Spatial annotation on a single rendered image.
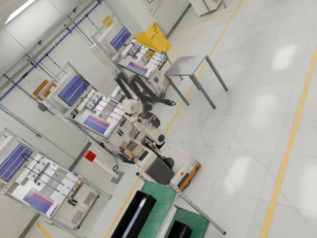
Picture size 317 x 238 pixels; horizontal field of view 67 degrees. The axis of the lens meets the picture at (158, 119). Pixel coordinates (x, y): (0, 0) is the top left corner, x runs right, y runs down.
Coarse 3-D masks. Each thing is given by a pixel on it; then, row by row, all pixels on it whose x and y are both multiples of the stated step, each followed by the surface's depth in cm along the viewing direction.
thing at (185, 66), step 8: (192, 56) 394; (200, 56) 377; (208, 56) 373; (176, 64) 410; (184, 64) 392; (192, 64) 375; (200, 64) 366; (168, 72) 408; (176, 72) 390; (184, 72) 373; (192, 72) 358; (216, 72) 388; (168, 80) 418; (192, 80) 451; (176, 88) 429; (200, 88) 373; (224, 88) 409; (208, 96) 385
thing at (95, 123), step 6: (90, 114) 422; (90, 120) 416; (96, 120) 416; (102, 120) 417; (90, 126) 411; (96, 126) 411; (102, 126) 412; (108, 126) 412; (102, 132) 407; (108, 132) 407
